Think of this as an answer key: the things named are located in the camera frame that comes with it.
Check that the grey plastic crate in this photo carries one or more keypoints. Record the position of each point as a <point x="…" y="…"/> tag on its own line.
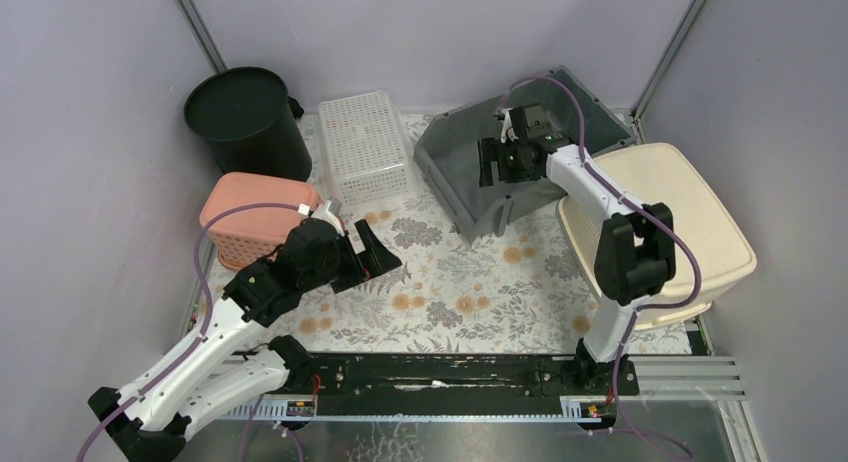
<point x="447" y="155"/>

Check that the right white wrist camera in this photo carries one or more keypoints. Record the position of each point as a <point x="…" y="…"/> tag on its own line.
<point x="507" y="133"/>

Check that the black mounting base rail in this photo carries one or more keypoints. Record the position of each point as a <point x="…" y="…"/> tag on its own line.
<point x="512" y="386"/>

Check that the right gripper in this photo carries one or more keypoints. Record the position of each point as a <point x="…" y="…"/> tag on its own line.
<point x="488" y="152"/>

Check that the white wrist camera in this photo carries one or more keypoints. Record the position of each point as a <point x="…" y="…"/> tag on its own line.
<point x="507" y="133"/>
<point x="327" y="211"/>

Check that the floral patterned table mat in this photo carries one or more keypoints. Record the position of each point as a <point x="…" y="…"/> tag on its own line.
<point x="520" y="292"/>

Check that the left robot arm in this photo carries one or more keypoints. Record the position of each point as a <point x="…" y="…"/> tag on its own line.
<point x="154" y="416"/>

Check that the white perforated plastic basket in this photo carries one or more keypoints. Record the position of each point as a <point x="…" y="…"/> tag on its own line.
<point x="366" y="151"/>

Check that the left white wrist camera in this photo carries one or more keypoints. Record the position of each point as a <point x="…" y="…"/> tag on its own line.
<point x="327" y="211"/>

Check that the large black cylindrical container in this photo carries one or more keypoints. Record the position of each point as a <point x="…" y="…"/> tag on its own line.
<point x="242" y="117"/>

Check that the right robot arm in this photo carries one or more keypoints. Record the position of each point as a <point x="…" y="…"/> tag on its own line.
<point x="635" y="254"/>

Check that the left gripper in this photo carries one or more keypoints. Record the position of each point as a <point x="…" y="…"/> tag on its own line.
<point x="361" y="257"/>

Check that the pink perforated basket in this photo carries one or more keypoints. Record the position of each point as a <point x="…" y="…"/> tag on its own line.
<point x="243" y="237"/>

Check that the black cloth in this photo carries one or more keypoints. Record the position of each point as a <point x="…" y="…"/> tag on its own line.
<point x="295" y="108"/>

